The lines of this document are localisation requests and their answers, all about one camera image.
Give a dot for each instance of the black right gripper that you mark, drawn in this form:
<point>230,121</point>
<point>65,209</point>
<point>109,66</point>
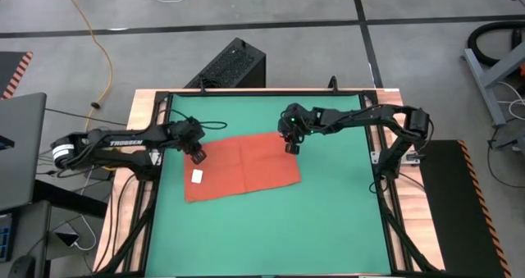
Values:
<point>291,133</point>

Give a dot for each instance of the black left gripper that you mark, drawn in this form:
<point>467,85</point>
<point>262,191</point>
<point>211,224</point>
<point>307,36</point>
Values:
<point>193,144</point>

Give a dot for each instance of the orange towel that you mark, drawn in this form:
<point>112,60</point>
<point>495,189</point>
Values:
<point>246,167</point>

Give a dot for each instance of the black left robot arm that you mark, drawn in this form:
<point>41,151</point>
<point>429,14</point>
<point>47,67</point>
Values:
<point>123,142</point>

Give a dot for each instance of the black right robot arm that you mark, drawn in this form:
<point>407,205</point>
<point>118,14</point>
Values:
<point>369,116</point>

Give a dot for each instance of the black table clamp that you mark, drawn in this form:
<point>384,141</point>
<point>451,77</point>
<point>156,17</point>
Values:
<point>334,84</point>
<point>201,87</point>

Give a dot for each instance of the black computer case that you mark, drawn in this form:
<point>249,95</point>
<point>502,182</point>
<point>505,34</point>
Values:
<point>234,65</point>

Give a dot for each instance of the grey smartphone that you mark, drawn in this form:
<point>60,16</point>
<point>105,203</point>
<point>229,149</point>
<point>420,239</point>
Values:
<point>67,236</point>

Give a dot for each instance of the black orange-striped floor mat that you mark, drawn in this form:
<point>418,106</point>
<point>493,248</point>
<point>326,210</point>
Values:
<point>455,212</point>
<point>10,71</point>

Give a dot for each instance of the grey laptop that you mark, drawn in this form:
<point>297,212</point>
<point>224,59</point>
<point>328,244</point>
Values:
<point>22,155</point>

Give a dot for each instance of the grey metal stand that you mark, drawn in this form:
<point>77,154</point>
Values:
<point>488,85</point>

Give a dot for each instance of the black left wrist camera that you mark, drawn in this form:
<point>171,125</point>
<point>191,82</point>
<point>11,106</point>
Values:
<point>190,129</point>

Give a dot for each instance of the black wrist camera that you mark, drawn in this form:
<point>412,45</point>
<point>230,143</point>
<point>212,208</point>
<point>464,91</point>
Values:
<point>293,114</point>
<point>190,129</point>

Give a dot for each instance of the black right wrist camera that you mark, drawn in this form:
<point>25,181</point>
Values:
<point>293,114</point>

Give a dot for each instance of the black table frame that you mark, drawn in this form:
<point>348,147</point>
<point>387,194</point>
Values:
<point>266,92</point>

